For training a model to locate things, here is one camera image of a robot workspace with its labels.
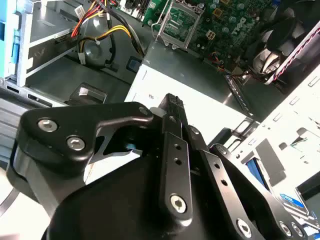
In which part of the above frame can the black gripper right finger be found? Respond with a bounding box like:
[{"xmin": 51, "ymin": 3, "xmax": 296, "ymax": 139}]
[{"xmin": 177, "ymin": 96, "xmax": 311, "ymax": 240}]

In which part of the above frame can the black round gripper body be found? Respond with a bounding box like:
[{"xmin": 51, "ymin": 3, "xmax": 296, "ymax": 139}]
[{"xmin": 7, "ymin": 122, "xmax": 238, "ymax": 240}]

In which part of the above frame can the hard disk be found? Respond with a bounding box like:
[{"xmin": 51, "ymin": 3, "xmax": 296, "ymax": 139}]
[{"xmin": 244, "ymin": 157, "xmax": 320, "ymax": 232}]

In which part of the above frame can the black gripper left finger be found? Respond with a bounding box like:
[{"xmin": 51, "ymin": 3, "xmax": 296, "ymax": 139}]
[{"xmin": 13, "ymin": 93, "xmax": 194, "ymax": 223}]

